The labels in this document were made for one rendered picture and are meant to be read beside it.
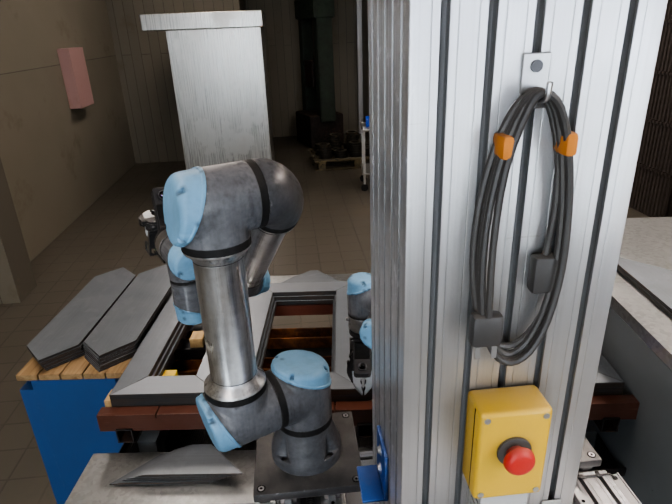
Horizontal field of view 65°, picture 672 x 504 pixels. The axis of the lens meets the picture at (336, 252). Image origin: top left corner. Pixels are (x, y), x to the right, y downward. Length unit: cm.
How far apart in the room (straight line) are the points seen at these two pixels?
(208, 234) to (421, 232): 38
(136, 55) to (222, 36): 269
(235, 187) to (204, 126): 561
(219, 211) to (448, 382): 42
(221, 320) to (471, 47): 59
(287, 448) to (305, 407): 12
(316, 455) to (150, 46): 794
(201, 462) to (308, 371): 73
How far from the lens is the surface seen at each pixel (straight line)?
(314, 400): 108
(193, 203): 82
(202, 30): 634
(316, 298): 222
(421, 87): 54
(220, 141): 645
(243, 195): 84
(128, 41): 879
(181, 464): 173
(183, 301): 119
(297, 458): 115
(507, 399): 68
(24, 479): 304
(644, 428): 186
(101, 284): 261
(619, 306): 189
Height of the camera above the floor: 188
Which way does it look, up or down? 23 degrees down
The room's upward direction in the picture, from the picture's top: 2 degrees counter-clockwise
